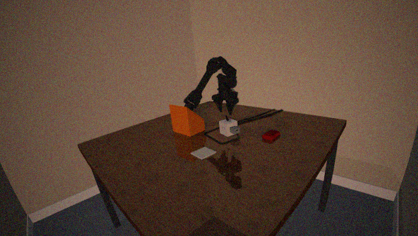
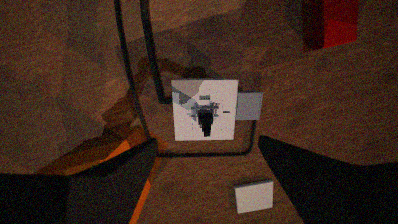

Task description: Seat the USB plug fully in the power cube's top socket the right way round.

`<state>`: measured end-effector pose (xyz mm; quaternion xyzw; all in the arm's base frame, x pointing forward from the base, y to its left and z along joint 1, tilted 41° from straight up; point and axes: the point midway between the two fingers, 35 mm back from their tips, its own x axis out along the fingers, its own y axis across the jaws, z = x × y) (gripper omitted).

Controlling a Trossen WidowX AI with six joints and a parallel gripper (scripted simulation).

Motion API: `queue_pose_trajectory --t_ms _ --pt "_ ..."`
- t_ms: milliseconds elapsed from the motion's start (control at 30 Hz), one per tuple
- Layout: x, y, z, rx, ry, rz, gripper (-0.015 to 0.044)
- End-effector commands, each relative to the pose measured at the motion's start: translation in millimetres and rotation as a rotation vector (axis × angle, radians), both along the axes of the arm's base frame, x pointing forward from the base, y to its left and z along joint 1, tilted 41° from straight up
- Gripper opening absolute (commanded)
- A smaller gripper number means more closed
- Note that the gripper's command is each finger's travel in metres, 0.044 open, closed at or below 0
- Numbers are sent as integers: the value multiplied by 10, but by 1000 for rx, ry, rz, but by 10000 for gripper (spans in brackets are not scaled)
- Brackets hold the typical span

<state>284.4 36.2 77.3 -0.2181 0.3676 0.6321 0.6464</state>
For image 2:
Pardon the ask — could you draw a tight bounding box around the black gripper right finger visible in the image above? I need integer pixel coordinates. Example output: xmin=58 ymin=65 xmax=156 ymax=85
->
xmin=258 ymin=136 xmax=398 ymax=224

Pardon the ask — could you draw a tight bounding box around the red rectangular block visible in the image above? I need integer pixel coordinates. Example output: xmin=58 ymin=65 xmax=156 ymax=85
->
xmin=311 ymin=0 xmax=359 ymax=50

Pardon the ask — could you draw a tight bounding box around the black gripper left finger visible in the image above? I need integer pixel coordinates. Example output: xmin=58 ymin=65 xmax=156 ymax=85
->
xmin=0 ymin=138 xmax=158 ymax=224

